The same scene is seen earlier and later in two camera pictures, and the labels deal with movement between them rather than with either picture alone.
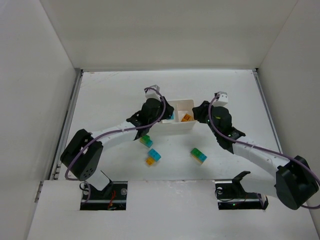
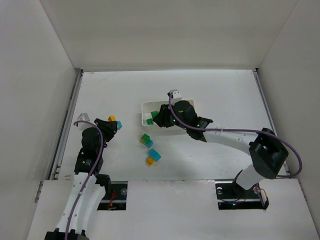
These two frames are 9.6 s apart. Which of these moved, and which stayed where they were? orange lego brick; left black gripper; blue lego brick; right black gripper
Moved: right black gripper; left black gripper
Stayed: orange lego brick; blue lego brick
